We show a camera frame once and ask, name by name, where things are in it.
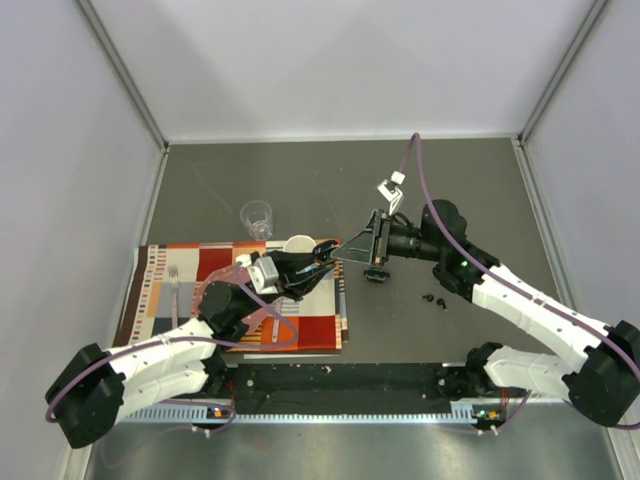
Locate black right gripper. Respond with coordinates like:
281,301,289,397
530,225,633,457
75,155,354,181
332,211,444,267

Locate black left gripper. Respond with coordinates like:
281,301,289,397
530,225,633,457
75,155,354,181
235,250,335,320

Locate black taped earbud charging case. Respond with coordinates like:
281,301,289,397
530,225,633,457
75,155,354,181
363,267,390,284

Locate black case with gold line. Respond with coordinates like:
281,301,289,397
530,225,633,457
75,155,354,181
312,239,340,265

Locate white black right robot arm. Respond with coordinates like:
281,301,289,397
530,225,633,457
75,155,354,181
332,200,639,428

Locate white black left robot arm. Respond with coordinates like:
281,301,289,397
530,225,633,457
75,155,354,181
45,250,335,449

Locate blue mug white inside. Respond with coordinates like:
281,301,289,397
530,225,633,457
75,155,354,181
282,234,316,253

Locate pink dotted plate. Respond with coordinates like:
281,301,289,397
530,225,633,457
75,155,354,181
192,266,267,342

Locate clear plastic cup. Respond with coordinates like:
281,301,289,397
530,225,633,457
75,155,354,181
240,200,274,241

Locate orange patchwork placemat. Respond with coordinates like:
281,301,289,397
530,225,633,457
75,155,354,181
113,240,348,355

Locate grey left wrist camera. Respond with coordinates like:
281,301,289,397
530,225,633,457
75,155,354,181
236,253,279,295

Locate pink handled knife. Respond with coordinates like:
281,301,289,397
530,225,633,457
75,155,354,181
271,299,282,344

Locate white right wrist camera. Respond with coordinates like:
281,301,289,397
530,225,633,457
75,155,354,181
377,171,406,216

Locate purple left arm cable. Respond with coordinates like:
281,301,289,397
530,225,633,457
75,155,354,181
45,257,300,424

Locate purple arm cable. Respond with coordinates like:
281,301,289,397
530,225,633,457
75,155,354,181
45,257,300,424
402,132,640,431

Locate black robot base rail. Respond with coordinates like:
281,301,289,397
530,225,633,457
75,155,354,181
226,363,478,414

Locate pink handled fork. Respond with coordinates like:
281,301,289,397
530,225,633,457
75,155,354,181
168,265,180,329

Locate white slotted cable duct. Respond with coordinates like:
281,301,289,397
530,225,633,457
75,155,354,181
127,403,506,425

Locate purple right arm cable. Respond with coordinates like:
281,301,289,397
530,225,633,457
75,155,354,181
402,132,640,431

